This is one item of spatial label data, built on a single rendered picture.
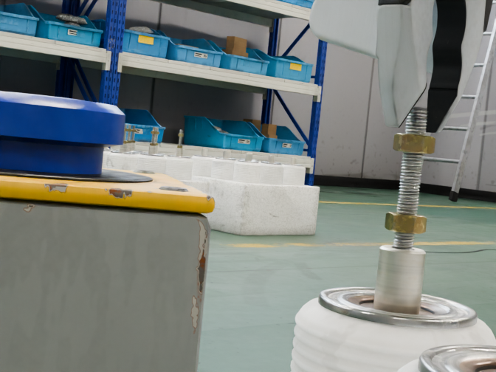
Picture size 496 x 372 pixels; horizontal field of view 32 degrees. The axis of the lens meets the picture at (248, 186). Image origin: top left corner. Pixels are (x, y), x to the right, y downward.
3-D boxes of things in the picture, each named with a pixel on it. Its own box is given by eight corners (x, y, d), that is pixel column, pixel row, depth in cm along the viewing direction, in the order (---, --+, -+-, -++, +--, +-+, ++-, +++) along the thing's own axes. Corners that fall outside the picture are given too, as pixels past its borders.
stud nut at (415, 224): (429, 235, 40) (432, 217, 40) (395, 232, 40) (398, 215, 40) (412, 229, 42) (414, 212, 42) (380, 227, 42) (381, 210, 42)
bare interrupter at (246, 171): (234, 210, 308) (240, 152, 307) (259, 213, 305) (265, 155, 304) (226, 212, 299) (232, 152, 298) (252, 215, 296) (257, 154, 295)
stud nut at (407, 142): (438, 154, 40) (440, 136, 40) (404, 151, 39) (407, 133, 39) (421, 153, 42) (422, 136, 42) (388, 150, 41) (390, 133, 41)
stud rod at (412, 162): (415, 266, 41) (432, 108, 40) (395, 265, 40) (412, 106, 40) (406, 263, 41) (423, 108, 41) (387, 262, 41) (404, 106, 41)
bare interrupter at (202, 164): (182, 202, 321) (187, 147, 320) (205, 204, 325) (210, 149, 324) (193, 205, 312) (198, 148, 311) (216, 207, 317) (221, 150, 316)
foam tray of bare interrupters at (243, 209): (315, 235, 319) (319, 187, 318) (240, 235, 291) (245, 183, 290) (243, 221, 346) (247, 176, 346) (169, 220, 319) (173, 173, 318)
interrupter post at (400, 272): (362, 309, 42) (370, 243, 42) (407, 311, 42) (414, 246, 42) (382, 320, 40) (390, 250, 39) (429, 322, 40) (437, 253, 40)
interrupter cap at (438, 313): (297, 296, 44) (298, 283, 44) (430, 302, 46) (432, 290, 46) (351, 332, 36) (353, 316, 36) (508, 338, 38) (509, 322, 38)
